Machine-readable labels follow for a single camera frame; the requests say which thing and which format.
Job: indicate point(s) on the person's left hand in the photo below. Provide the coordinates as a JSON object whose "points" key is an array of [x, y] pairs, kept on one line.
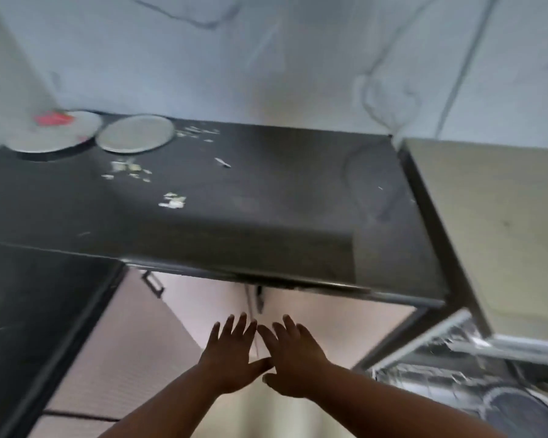
{"points": [[228, 360]]}

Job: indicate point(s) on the person's right hand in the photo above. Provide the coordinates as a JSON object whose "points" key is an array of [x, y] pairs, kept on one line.
{"points": [[299, 360]]}

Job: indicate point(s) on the garlic peel scraps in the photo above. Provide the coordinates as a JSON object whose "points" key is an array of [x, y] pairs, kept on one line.
{"points": [[173, 201]]}

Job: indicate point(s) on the grey speckled steel plate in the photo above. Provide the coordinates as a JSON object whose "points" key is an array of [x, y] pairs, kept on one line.
{"points": [[520, 415]]}

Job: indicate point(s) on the plain beige small plate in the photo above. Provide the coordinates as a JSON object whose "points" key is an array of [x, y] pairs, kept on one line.
{"points": [[134, 134]]}

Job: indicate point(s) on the silver dishwasher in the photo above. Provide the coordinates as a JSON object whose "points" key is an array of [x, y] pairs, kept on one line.
{"points": [[507, 223]]}

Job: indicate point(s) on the white pink flower plate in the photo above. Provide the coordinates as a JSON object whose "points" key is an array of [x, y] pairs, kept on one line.
{"points": [[41, 136]]}

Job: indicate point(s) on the person's right forearm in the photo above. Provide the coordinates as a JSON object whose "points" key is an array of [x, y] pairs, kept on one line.
{"points": [[392, 406]]}

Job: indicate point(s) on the person's left forearm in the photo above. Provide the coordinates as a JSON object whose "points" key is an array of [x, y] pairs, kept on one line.
{"points": [[164, 410]]}

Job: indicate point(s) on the black countertop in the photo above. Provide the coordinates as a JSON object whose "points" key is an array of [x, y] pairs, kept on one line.
{"points": [[255, 200]]}

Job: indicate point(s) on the pink base cabinet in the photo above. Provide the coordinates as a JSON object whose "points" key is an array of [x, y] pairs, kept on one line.
{"points": [[338, 323]]}

